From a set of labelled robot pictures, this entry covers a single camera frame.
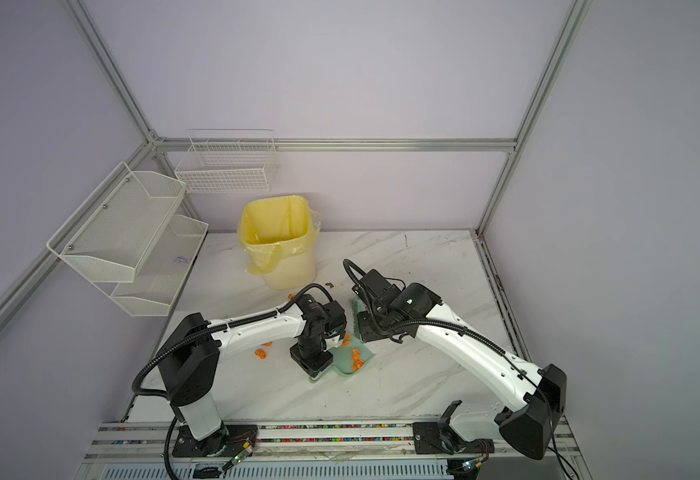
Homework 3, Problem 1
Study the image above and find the green hand brush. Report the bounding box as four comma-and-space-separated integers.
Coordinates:
352, 299, 368, 342

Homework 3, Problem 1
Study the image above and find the green dustpan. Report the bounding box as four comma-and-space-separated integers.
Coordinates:
310, 334, 375, 383

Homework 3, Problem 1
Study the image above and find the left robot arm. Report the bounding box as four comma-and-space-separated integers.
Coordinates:
132, 283, 347, 457

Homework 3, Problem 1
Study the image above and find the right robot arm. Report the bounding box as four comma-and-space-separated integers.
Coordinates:
343, 259, 568, 460

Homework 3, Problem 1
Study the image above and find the orange scraps left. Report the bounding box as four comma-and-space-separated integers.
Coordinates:
255, 342, 273, 360

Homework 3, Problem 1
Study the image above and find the orange scrap cluster right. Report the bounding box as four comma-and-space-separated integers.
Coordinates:
340, 335, 365, 372

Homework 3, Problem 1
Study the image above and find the cream trash bin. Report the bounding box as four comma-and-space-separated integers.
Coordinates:
237, 195, 321, 290

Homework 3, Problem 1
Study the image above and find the yellow bin liner bag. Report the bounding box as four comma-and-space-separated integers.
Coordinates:
237, 195, 321, 275

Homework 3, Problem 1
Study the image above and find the lower white mesh shelf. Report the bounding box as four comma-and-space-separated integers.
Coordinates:
110, 215, 208, 317

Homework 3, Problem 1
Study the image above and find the white mesh shelf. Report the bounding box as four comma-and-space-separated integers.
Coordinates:
47, 163, 186, 283
110, 215, 208, 317

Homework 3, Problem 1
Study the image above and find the upper white mesh shelf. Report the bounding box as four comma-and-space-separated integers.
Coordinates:
47, 163, 186, 283

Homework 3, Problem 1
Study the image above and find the white wire wall basket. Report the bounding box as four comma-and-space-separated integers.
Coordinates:
175, 129, 279, 194

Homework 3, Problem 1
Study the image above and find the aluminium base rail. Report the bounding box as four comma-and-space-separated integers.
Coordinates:
76, 420, 592, 479

